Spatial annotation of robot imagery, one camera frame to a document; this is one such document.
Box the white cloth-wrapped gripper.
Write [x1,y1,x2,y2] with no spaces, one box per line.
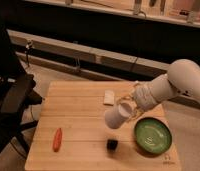
[132,81,158,112]

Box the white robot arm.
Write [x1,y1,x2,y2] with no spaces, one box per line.
[132,59,200,112]

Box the green round plate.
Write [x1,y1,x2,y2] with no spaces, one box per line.
[134,117,172,155]

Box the small black cube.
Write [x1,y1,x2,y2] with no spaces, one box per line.
[106,139,118,150]

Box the orange carrot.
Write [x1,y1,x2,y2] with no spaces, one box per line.
[53,128,62,152]

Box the black chair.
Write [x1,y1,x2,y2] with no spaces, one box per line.
[0,27,42,154]

